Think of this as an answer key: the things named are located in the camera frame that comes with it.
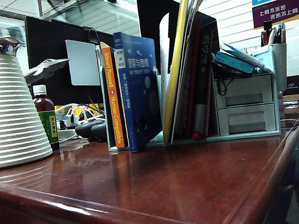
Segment white pen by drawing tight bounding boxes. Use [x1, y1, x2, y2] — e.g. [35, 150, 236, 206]
[267, 28, 278, 45]

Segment brown bottle with green label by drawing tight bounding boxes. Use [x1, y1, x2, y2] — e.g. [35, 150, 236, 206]
[31, 84, 60, 153]

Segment orange Human Compatible book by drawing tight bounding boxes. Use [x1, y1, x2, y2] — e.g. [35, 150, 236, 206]
[99, 39, 129, 150]

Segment yellow file folder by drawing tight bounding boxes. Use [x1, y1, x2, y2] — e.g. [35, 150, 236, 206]
[148, 0, 209, 147]

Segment white pen cup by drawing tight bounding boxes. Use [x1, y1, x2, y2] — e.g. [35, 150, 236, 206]
[268, 42, 292, 93]

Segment grey rectangular card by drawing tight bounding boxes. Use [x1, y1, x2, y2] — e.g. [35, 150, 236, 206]
[64, 36, 101, 89]

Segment tan flat book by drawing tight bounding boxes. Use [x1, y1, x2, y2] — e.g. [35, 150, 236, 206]
[281, 94, 299, 104]

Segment teal notebook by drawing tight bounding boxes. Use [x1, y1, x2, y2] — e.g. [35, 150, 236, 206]
[211, 47, 256, 78]

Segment black monitor clip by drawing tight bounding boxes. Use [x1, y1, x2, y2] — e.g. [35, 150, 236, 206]
[83, 24, 101, 47]

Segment blue grey pen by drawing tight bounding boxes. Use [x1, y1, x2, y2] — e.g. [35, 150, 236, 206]
[278, 21, 288, 44]

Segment white window blinds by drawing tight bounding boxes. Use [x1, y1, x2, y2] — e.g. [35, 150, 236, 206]
[124, 0, 299, 114]

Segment small black box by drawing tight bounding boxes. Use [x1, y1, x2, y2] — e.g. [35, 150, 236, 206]
[285, 74, 299, 97]

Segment red thin book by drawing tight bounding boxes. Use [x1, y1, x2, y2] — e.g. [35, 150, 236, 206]
[173, 18, 213, 139]

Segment white organizer drawer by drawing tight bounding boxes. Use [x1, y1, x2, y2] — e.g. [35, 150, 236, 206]
[213, 73, 275, 109]
[216, 103, 278, 137]

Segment black computer mouse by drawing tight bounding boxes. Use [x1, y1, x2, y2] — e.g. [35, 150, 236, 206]
[73, 118, 108, 145]

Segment black cable loop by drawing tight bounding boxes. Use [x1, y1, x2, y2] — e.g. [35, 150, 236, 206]
[214, 78, 236, 97]

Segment black computer monitor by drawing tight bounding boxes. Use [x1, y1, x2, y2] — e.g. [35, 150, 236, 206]
[23, 7, 127, 111]

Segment light blue booklet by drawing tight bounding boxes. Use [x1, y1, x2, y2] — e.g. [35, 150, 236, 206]
[219, 37, 274, 80]

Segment black upright panel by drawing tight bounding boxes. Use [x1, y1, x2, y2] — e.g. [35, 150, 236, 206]
[136, 0, 222, 78]

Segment white tube with red cap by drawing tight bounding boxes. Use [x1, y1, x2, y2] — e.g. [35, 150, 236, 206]
[188, 102, 210, 141]

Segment white curved sheet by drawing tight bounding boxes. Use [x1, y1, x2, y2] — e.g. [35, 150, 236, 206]
[152, 12, 179, 103]

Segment white tangled cable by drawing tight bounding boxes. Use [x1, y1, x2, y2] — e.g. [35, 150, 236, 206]
[54, 100, 105, 128]

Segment white ribbed thermos jug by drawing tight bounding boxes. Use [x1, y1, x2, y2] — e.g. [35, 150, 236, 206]
[0, 31, 55, 170]

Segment dark book with Chinese title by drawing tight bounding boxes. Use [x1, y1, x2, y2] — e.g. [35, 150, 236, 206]
[182, 21, 229, 138]

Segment white power strip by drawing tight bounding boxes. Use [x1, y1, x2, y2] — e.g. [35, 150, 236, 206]
[55, 117, 78, 140]

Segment blue book with white circles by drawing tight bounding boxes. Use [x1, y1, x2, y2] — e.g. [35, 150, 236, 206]
[112, 28, 167, 155]

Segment white model aircraft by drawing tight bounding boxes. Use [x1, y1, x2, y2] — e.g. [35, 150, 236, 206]
[22, 56, 72, 86]

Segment light blue desktop bookshelf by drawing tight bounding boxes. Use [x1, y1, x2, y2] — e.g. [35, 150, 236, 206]
[96, 27, 283, 153]

